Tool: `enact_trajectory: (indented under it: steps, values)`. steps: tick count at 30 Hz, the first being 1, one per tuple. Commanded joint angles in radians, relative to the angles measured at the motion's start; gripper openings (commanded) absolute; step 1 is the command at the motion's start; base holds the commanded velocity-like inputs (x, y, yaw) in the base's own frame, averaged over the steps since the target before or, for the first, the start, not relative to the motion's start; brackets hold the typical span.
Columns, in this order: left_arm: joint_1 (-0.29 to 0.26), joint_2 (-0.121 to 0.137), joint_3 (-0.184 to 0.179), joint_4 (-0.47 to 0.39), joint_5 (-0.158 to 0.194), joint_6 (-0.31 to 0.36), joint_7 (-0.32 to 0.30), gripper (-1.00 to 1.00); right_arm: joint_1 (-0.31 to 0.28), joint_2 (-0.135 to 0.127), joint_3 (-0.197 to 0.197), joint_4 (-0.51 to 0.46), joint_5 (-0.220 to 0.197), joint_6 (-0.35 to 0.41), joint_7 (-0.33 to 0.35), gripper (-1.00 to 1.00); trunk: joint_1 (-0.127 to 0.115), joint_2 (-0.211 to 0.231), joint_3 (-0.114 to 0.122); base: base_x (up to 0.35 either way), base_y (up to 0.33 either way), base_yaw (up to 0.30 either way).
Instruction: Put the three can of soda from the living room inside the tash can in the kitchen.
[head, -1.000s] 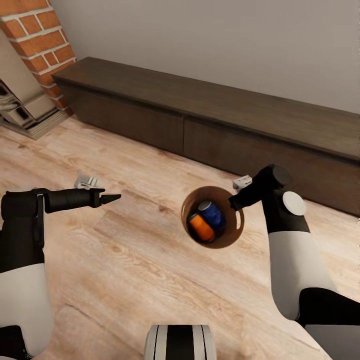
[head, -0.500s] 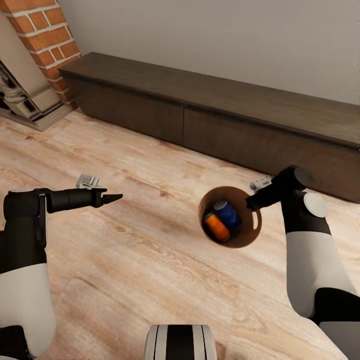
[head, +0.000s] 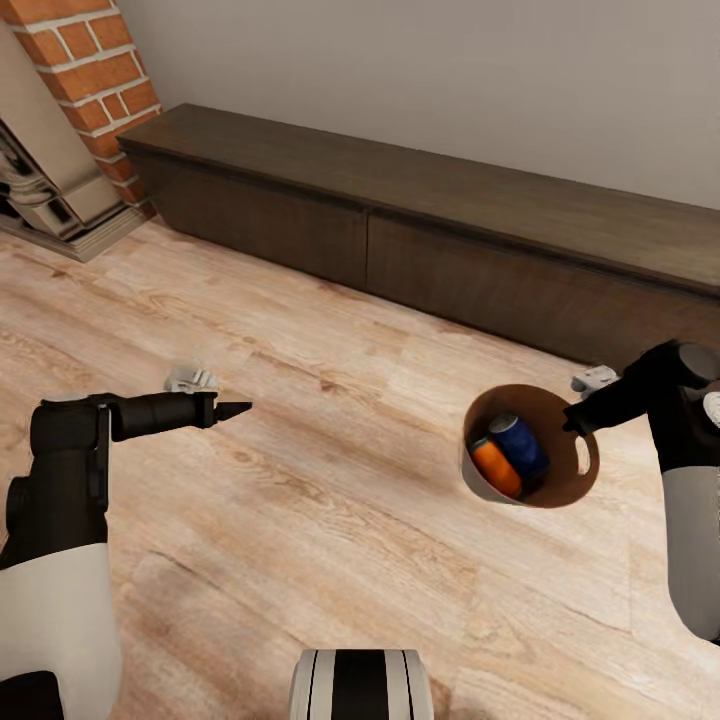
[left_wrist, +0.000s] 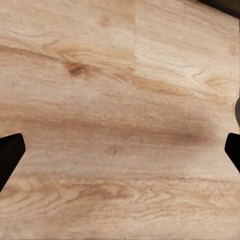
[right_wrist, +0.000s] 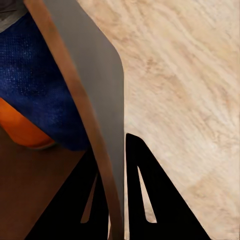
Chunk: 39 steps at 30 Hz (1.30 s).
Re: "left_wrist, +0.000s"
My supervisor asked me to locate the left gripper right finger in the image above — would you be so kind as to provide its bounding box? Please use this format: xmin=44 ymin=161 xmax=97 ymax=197
xmin=225 ymin=133 xmax=240 ymax=172

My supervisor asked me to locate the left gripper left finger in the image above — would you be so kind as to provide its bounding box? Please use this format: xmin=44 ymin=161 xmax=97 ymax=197
xmin=0 ymin=133 xmax=26 ymax=192

